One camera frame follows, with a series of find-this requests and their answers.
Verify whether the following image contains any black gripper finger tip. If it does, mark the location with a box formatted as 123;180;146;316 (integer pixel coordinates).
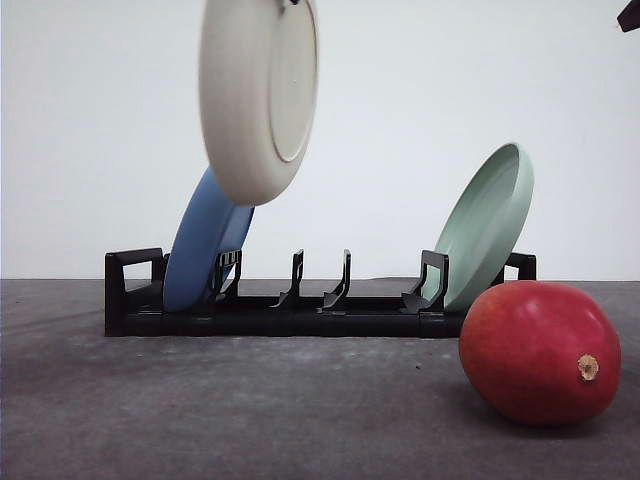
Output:
617;0;640;32

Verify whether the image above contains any white plate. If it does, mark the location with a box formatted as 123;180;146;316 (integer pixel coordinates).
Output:
199;0;320;205

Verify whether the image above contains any green plate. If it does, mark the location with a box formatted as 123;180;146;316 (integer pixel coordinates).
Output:
433;143;536;312

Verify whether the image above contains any blue plate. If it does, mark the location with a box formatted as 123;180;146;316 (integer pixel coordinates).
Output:
164;166;255;313

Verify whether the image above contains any black dish rack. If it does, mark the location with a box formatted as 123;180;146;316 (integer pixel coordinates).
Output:
105;248;537;337

